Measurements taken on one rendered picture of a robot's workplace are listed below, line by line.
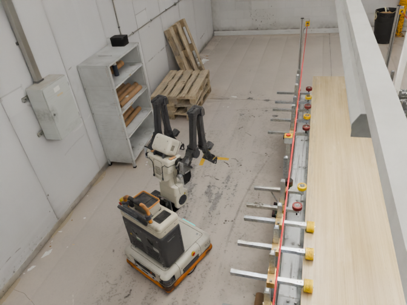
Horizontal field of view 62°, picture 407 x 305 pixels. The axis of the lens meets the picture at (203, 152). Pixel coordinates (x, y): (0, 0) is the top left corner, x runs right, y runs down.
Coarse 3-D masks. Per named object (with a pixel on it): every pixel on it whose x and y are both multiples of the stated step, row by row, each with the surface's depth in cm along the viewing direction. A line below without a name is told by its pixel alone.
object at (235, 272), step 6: (234, 270) 226; (240, 276) 224; (246, 276) 223; (252, 276) 221; (258, 276) 220; (264, 276) 220; (282, 282) 216; (288, 282) 215; (294, 282) 214; (300, 282) 213
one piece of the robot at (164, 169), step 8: (152, 152) 302; (152, 160) 300; (160, 160) 292; (168, 160) 289; (176, 160) 293; (160, 168) 296; (168, 168) 290; (160, 176) 301; (168, 176) 301; (160, 184) 321; (168, 184) 310; (176, 184) 315; (160, 192) 328; (168, 192) 318; (176, 192) 312; (184, 192) 322; (176, 200) 316; (184, 200) 325
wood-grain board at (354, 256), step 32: (320, 96) 428; (320, 128) 367; (320, 160) 322; (352, 160) 317; (320, 192) 286; (352, 192) 282; (320, 224) 258; (352, 224) 255; (384, 224) 252; (320, 256) 235; (352, 256) 232; (384, 256) 230; (320, 288) 216; (352, 288) 213; (384, 288) 211
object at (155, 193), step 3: (153, 192) 332; (156, 192) 331; (159, 192) 332; (156, 195) 329; (159, 195) 322; (165, 198) 318; (165, 201) 316; (168, 201) 315; (165, 204) 314; (168, 204) 317; (171, 204) 323; (168, 207) 321; (171, 207) 318; (174, 207) 329; (180, 207) 332; (171, 210) 320; (174, 210) 328; (177, 210) 330
